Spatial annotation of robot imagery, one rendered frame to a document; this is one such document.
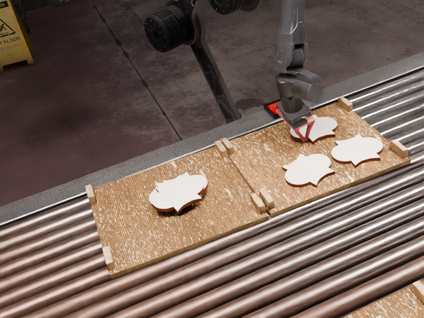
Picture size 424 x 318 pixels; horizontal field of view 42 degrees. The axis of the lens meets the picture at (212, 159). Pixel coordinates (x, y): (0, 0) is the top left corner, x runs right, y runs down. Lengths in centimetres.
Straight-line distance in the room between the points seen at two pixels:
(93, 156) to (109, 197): 191
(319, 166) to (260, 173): 16
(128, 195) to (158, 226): 17
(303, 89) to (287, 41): 13
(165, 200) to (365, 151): 55
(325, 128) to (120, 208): 62
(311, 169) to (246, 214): 23
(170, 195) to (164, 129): 209
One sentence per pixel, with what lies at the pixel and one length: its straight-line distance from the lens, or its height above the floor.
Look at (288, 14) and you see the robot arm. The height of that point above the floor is 130.
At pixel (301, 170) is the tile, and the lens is 150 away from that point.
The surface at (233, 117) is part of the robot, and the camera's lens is 268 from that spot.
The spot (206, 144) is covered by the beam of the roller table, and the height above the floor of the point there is 92.
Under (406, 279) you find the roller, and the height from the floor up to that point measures 91.
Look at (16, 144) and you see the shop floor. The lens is 387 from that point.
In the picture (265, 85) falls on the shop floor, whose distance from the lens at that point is 378.
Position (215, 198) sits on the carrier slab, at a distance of 147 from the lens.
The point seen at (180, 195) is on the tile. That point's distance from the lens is 144.
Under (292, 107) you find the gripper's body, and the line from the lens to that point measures 154.
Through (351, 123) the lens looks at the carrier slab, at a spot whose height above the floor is 94.
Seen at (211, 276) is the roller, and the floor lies 92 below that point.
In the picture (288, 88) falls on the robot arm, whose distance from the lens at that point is 151.
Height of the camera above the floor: 189
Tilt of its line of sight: 36 degrees down
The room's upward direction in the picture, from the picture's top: 11 degrees counter-clockwise
